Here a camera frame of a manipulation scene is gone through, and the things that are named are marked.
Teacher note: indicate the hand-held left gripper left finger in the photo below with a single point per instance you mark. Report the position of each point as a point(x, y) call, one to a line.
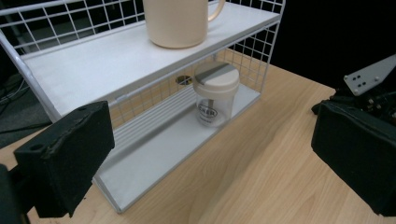
point(68, 155)

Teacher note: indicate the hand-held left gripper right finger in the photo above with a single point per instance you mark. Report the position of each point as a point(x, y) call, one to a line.
point(355, 155)

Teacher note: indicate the clear jar with white lid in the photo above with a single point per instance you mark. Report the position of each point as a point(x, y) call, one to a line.
point(214, 93)

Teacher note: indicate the cream mug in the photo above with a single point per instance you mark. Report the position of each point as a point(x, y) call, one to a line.
point(174, 21)

